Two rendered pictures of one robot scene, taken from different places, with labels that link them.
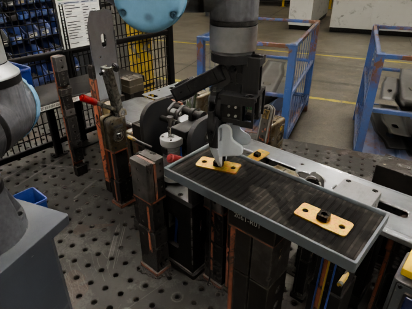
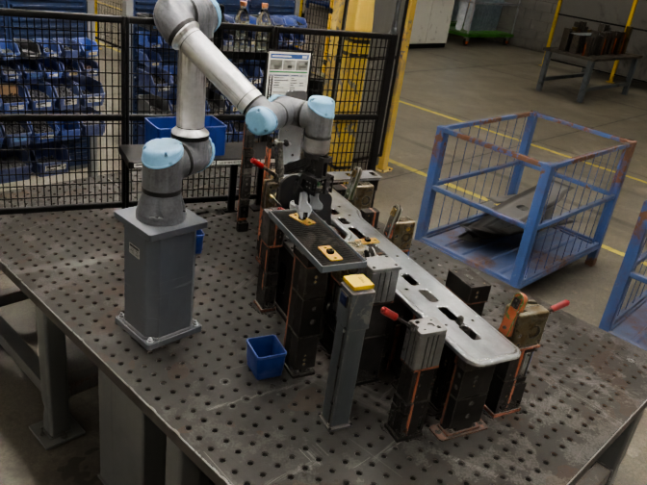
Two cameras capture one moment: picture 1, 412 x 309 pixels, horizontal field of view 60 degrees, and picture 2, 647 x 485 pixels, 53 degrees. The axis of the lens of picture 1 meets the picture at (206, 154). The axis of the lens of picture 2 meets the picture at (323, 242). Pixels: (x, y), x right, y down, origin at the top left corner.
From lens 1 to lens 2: 1.35 m
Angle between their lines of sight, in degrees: 17
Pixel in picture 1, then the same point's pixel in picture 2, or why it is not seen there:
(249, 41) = (320, 147)
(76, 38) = not seen: hidden behind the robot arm
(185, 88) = (290, 165)
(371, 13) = not seen: outside the picture
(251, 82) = (319, 170)
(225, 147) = (302, 206)
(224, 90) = (307, 171)
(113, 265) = (233, 295)
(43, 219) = (194, 219)
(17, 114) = (199, 157)
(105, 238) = (236, 278)
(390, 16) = not seen: outside the picture
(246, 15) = (319, 134)
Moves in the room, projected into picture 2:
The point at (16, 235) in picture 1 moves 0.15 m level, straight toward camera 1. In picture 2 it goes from (178, 219) to (179, 242)
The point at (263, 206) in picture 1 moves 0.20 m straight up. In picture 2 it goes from (305, 241) to (314, 173)
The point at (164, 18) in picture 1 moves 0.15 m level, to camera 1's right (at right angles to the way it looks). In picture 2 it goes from (261, 131) to (314, 144)
